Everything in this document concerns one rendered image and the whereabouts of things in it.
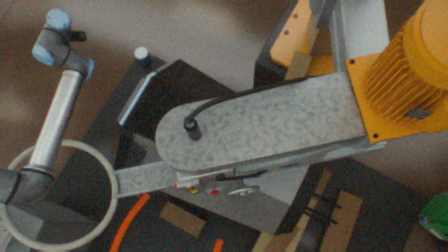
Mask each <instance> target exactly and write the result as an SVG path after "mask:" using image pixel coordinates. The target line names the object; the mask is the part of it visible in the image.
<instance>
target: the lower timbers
mask: <svg viewBox="0 0 448 252"><path fill-rule="evenodd" d="M331 175H332V172H329V171H328V170H325V168H324V170H323V172H322V177H321V179H320V182H319V183H318V185H317V187H316V189H315V193H316V194H319V195H320V196H321V194H322V192H323V190H324V189H325V186H326V185H327V182H328V180H329V177H331ZM362 200H363V199H361V198H360V197H356V196H354V195H353V194H349V193H347V192H344V191H342V190H340V191H338V193H337V197H336V199H335V201H334V203H336V204H339V206H341V207H342V208H341V209H338V208H337V207H334V206H333V207H332V211H331V213H330V215H329V218H331V219H333V220H334V221H337V225H335V224H332V223H331V222H329V221H327V223H329V224H331V225H330V226H326V227H325V231H324V233H323V236H322V240H321V241H320V245H319V248H318V250H317V252H345V251H346V247H347V245H348V243H349V238H350V236H351V232H352V230H353V228H354V224H355V221H356V217H357V215H358V213H359V209H360V207H361V202H362Z"/></svg>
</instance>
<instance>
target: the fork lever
mask: <svg viewBox="0 0 448 252"><path fill-rule="evenodd" d="M110 175H116V176H117V178H118V186H119V194H118V195H114V196H113V199H115V198H118V199H120V198H124V197H131V196H134V195H137V194H144V193H148V192H155V191H158V190H161V189H163V190H165V189H169V188H172V187H174V184H175V183H176V180H178V177H177V173H176V171H175V170H174V169H172V168H171V167H170V166H169V165H168V164H167V163H166V162H165V161H161V162H157V163H150V164H147V165H140V166H137V167H133V168H126V169H123V170H115V171H112V172H110Z"/></svg>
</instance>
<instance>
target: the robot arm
mask: <svg viewBox="0 0 448 252"><path fill-rule="evenodd" d="M46 20H47V22H46V23H45V26H44V27H43V30H42V31H41V33H40V36H39V37H38V40H37V41H36V43H35V45H34V48H33V51H32V54H33V56H34V57H35V58H36V59H37V60H38V61H40V62H41V63H45V64H46V65H54V64H55V65H57V66H59V67H60V68H63V69H64V71H63V73H62V78H61V80H60V82H59V85H58V87H57V91H56V93H55V97H54V98H53V100H52V104H51V106H50V109H49V111H48V113H47V116H46V119H45V122H44V124H43V126H42V129H41V131H40V135H39V137H38V141H37V142H36V144H35V148H34V150H33V153H32V155H31V157H30V160H29V163H28V165H27V166H25V167H22V168H21V172H16V171H14V170H10V169H8V168H6V167H1V166H0V203H1V204H6V205H8V206H20V205H23V204H28V203H30V202H31V201H34V200H35V199H38V198H39V197H41V196H42V195H43V194H45V192H47V190H48V189H49V188H50V187H51V185H52V182H53V180H54V178H55V176H54V175H53V174H52V169H53V167H54V165H55V160H56V159H57V155H58V153H59V149H60V147H61V145H62V141H63V138H64V135H65V133H66V131H67V127H68V125H69V121H70V119H71V116H72V113H73V111H74V107H75V105H76V101H77V99H78V97H79V93H80V91H81V87H82V85H83V83H84V81H85V80H87V79H89V77H90V76H91V73H92V71H93V67H94V63H93V60H91V59H90V58H88V57H87V56H84V55H82V54H81V53H79V52H77V51H74V50H73V49H72V48H70V46H69V41H73V42H84V41H86V40H87V38H86V33H85V31H71V23H72V20H71V18H70V16H69V14H68V13H67V12H66V11H64V10H63V9H52V10H50V12H48V13H47V17H46Z"/></svg>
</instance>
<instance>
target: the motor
mask: <svg viewBox="0 0 448 252"><path fill-rule="evenodd" d="M345 63H346V68H347V70H348V73H349V77H350V79H351V84H352V86H353V88H354V93H355V95H356V99H357V102H358V104H359V109H360V112H361V116H362V118H363V121H364V125H365V127H366V132H367V134H368V139H369V141H370V143H375V142H378V141H385V140H388V139H391V138H398V137H402V136H408V135H412V134H415V133H422V132H425V131H429V133H439V132H441V131H448V0H425V1H424V3H423V4H422V5H421V7H419V9H418V10H417V12H415V14H414V15H413V16H412V17H410V19H409V20H408V21H407V22H405V24H404V25H403V26H402V28H401V29H400V30H399V31H398V33H397V34H396V35H395V36H394V38H393V39H392V40H391V41H390V43H389V44H388V46H386V48H385V49H384V50H383V52H379V53H373V54H369V55H366V56H359V57H356V58H349V59H346V60H345Z"/></svg>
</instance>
